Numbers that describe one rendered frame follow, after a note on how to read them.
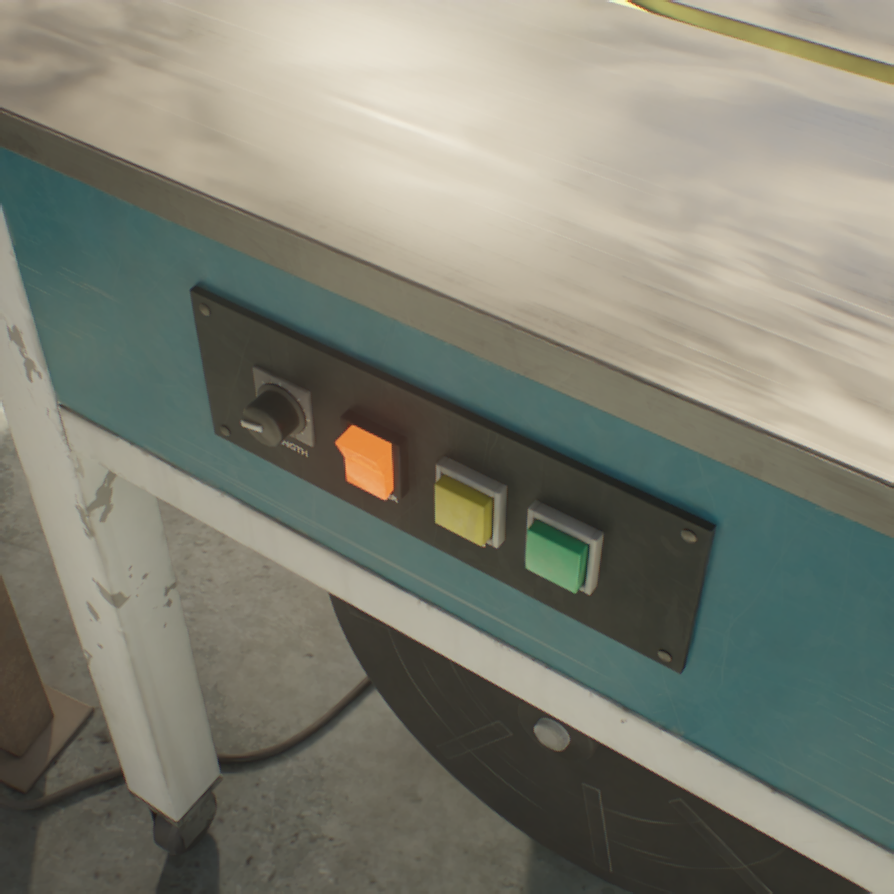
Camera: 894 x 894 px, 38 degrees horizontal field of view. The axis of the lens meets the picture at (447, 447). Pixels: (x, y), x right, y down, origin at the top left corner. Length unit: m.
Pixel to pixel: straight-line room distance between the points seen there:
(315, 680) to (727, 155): 0.81
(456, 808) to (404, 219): 0.75
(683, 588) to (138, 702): 0.54
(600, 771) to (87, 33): 0.61
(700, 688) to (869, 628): 0.10
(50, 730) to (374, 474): 0.76
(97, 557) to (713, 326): 0.48
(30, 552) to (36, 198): 0.82
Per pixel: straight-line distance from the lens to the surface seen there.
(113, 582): 0.86
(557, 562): 0.52
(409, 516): 0.58
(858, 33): 0.68
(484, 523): 0.53
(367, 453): 0.54
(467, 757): 1.08
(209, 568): 1.36
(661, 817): 0.99
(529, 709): 0.91
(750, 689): 0.54
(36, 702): 1.24
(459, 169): 0.55
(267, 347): 0.57
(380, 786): 1.20
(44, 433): 0.78
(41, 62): 0.65
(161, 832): 1.15
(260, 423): 0.57
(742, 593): 0.50
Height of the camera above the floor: 1.03
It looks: 45 degrees down
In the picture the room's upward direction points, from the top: straight up
